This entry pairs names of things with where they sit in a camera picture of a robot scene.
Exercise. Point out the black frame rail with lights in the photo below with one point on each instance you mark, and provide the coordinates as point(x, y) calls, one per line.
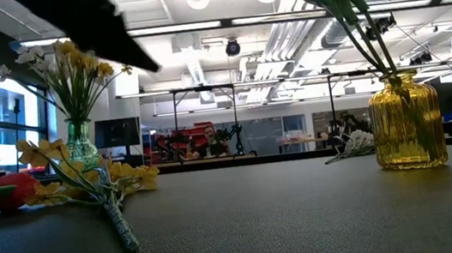
point(435, 1)

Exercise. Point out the green glass vase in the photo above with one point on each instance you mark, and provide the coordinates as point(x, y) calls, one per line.
point(77, 145)

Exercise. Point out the yellow flower bunch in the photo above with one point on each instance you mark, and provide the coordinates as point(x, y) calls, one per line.
point(120, 226)
point(67, 47)

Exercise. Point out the yellow ribbed glass vase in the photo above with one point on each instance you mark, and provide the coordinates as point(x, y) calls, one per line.
point(407, 121)

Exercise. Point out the person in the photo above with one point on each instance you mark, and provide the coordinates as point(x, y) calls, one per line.
point(210, 141)

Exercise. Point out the black background station frame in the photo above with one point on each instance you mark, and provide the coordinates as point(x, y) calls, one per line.
point(204, 88)

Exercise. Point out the black table mat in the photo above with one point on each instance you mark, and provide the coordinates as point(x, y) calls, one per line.
point(238, 228)

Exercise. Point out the black camera on rail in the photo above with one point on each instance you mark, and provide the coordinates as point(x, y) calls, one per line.
point(380, 26)

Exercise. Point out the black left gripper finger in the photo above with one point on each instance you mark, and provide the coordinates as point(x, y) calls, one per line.
point(121, 44)

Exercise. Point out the black table frame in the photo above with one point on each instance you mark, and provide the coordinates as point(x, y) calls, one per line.
point(281, 157)

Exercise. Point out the black round ceiling camera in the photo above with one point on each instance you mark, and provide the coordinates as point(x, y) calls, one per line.
point(233, 48)

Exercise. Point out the black background robot arm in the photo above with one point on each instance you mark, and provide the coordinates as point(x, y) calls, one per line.
point(338, 123)
point(233, 136)

